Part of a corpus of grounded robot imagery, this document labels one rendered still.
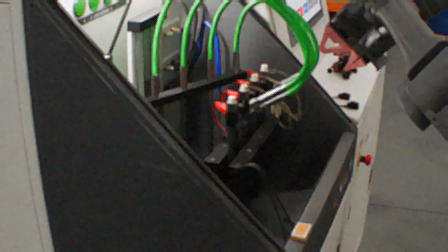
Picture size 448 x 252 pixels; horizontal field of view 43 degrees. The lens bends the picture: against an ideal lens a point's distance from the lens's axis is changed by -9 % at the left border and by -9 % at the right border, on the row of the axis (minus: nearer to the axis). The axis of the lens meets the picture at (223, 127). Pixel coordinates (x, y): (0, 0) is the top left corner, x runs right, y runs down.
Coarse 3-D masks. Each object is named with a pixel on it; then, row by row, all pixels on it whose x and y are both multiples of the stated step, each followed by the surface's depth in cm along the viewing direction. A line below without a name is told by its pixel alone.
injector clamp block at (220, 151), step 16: (272, 128) 163; (224, 144) 154; (256, 144) 154; (272, 144) 164; (208, 160) 146; (224, 160) 148; (240, 160) 146; (256, 160) 152; (224, 176) 150; (240, 176) 144; (256, 176) 154; (240, 192) 146; (256, 192) 159
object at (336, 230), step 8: (344, 200) 169; (344, 208) 173; (336, 216) 159; (344, 216) 177; (336, 224) 162; (344, 224) 181; (336, 232) 166; (328, 240) 153; (336, 240) 170; (328, 248) 156; (336, 248) 175
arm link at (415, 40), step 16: (384, 0) 87; (400, 0) 82; (384, 16) 83; (400, 16) 77; (416, 16) 73; (400, 32) 73; (416, 32) 68; (432, 32) 71; (400, 48) 70; (416, 48) 65; (432, 48) 62; (416, 64) 63; (400, 96) 62; (416, 112) 59
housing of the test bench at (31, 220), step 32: (0, 0) 113; (0, 32) 116; (0, 64) 119; (0, 96) 123; (0, 128) 127; (32, 128) 123; (0, 160) 131; (32, 160) 127; (0, 192) 136; (32, 192) 131; (0, 224) 141; (32, 224) 136
